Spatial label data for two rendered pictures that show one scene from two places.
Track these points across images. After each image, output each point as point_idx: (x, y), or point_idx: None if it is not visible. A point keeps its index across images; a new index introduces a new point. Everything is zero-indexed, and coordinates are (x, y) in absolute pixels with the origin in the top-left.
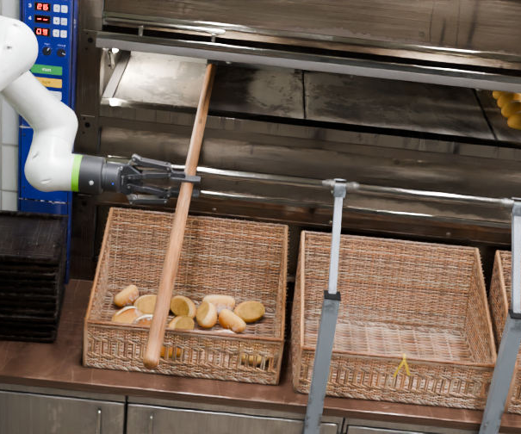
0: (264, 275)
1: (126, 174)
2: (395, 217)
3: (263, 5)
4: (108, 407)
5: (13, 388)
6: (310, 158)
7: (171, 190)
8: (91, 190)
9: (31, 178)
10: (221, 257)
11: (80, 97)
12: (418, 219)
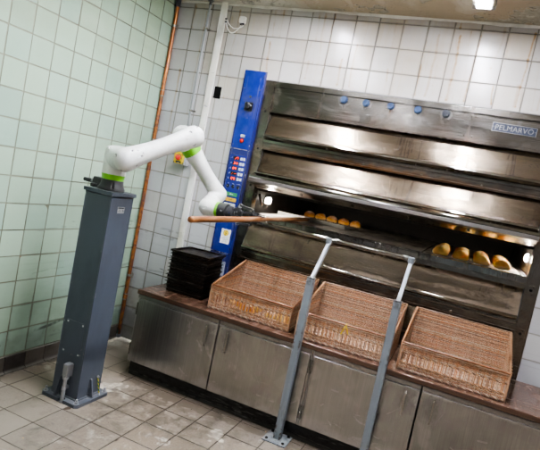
0: None
1: (236, 211)
2: (367, 279)
3: (319, 175)
4: (211, 325)
5: (176, 308)
6: (333, 248)
7: None
8: (220, 214)
9: (199, 206)
10: (287, 289)
11: (243, 209)
12: (378, 282)
